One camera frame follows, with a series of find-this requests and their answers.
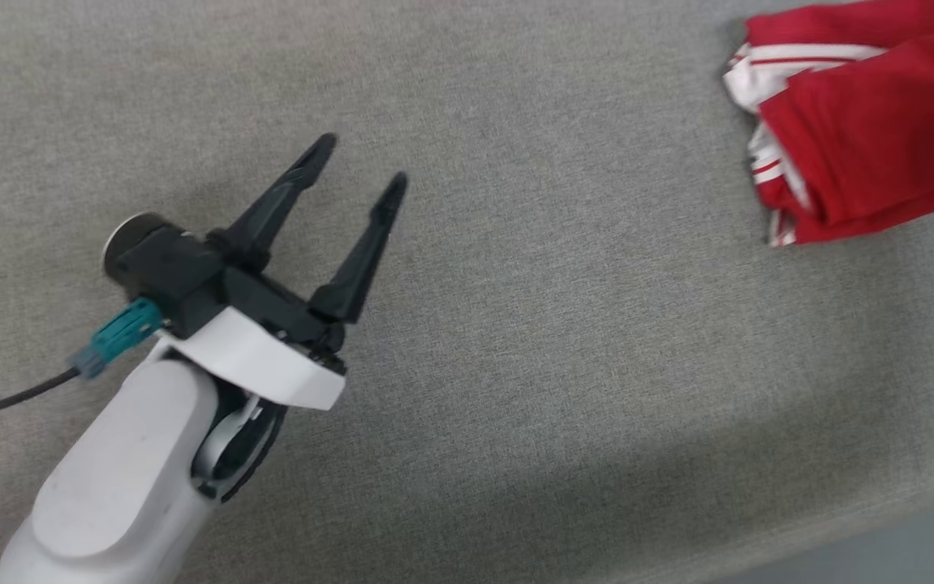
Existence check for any black cable with teal plug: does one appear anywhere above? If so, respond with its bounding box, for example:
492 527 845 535
0 296 165 419

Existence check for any red garment with white stripes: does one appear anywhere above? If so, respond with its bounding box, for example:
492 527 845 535
722 0 934 247

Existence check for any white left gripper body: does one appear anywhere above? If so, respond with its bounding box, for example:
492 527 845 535
154 268 347 411

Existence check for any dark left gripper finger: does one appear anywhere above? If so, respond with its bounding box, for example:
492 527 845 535
308 171 409 325
206 133 339 273

